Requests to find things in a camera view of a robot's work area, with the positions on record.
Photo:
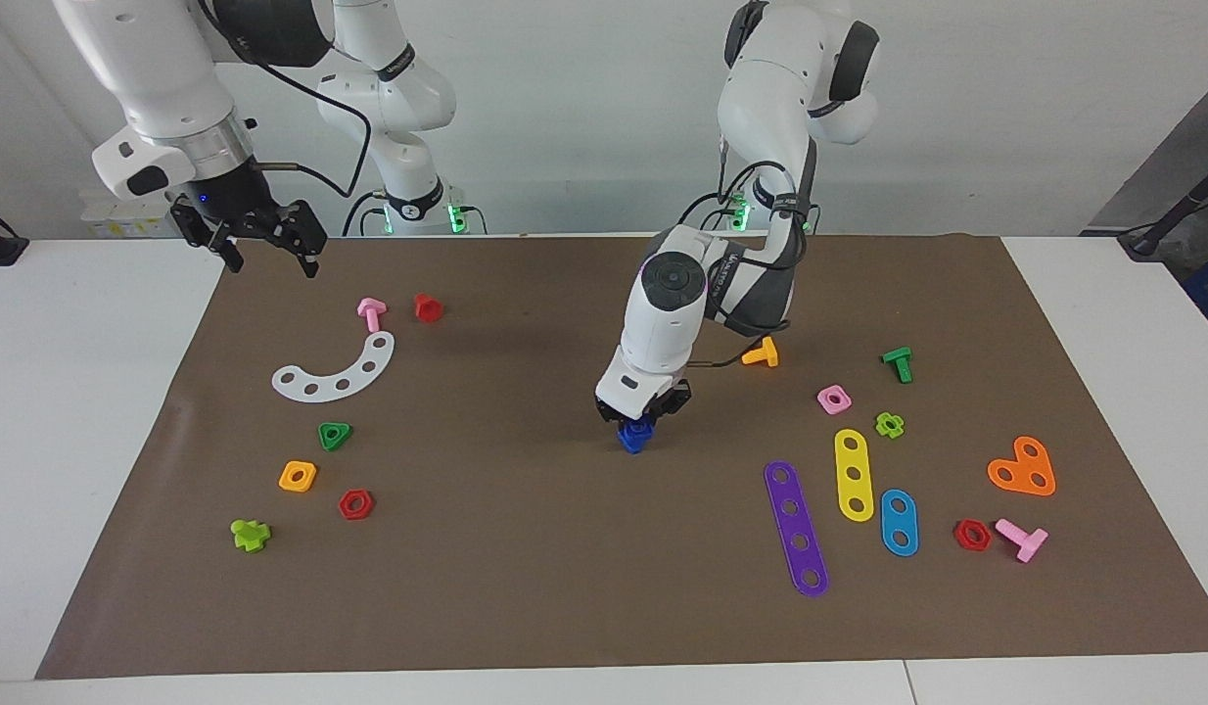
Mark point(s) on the green triangle plastic nut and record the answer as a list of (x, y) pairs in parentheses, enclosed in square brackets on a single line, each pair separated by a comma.
[(345, 428)]

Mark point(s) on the orange plastic screw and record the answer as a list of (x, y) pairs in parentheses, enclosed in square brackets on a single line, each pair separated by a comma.
[(763, 356)]

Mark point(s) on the brown table mat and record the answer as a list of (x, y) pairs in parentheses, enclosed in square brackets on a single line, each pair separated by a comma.
[(565, 548)]

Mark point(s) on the orange square plastic nut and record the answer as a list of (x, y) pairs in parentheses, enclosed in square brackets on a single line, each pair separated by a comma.
[(285, 482)]

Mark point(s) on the purple four-hole strip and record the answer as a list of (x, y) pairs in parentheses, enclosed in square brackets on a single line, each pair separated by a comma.
[(795, 526)]

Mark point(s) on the red hexagon plastic nut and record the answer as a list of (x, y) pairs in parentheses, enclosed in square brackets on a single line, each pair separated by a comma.
[(960, 540), (344, 509)]

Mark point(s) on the white box stack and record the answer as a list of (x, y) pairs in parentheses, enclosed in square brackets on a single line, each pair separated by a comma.
[(115, 223)]

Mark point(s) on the green plastic screw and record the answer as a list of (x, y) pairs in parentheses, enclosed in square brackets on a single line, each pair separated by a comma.
[(899, 364)]

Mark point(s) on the pink square plastic nut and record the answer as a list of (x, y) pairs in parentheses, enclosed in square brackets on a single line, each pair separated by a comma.
[(823, 403)]

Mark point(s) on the white curved five-hole plate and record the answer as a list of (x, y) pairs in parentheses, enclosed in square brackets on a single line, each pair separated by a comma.
[(327, 390)]

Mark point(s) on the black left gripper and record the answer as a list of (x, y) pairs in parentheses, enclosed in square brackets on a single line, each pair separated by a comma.
[(676, 398)]

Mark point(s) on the lime cross-head plastic screw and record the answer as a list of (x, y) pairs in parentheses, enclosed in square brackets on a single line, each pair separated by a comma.
[(251, 536)]

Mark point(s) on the blue two-hole strip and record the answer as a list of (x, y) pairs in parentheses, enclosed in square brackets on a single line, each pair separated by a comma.
[(899, 523)]

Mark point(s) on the black stand with tube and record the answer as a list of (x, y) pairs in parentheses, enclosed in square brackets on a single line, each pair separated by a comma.
[(1144, 243)]

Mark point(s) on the blue square plastic nut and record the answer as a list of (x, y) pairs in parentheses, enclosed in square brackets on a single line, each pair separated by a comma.
[(641, 428)]

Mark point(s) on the red plastic screw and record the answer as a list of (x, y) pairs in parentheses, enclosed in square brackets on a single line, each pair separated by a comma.
[(428, 308)]

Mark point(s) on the pink plastic screw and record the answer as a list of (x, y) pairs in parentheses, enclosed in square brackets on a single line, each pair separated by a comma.
[(1023, 538), (372, 313)]

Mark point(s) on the blue plastic screw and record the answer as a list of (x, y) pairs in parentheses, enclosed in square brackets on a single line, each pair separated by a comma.
[(631, 446)]

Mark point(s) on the yellow three-hole strip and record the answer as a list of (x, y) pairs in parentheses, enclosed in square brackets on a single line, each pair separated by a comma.
[(855, 457)]

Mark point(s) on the lime flower plastic nut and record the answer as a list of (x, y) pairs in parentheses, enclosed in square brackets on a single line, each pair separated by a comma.
[(882, 429)]

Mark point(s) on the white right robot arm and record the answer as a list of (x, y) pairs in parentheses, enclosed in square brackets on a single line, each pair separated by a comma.
[(154, 69)]

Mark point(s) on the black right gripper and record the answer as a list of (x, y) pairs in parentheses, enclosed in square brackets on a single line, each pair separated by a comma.
[(234, 199)]

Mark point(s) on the orange heart three-hole plate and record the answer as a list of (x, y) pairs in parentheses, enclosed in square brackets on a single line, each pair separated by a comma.
[(1023, 467)]

